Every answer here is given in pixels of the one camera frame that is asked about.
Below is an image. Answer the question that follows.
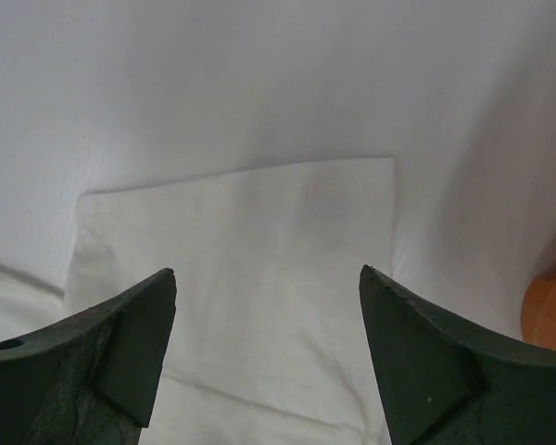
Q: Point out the orange plastic basket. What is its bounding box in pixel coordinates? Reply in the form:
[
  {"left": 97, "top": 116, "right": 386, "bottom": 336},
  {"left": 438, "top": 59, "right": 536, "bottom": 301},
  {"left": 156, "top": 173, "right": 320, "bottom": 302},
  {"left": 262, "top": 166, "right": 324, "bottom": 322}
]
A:
[{"left": 521, "top": 273, "right": 556, "bottom": 350}]

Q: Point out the white floral t shirt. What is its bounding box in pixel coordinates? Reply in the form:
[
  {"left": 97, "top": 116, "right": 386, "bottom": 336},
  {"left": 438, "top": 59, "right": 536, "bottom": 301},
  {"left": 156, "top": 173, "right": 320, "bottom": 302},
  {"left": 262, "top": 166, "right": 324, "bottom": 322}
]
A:
[{"left": 0, "top": 158, "right": 395, "bottom": 444}]

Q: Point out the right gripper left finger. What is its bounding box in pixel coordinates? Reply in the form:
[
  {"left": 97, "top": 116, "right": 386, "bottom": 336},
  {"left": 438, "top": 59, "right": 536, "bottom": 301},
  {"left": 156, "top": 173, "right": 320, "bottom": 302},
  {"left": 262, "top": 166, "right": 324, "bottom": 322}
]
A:
[{"left": 0, "top": 269, "right": 176, "bottom": 444}]

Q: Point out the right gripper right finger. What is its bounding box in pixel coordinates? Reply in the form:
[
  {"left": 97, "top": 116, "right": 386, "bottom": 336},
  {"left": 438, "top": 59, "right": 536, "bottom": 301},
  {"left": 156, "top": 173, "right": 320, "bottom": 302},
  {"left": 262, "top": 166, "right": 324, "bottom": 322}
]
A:
[{"left": 360, "top": 265, "right": 556, "bottom": 444}]

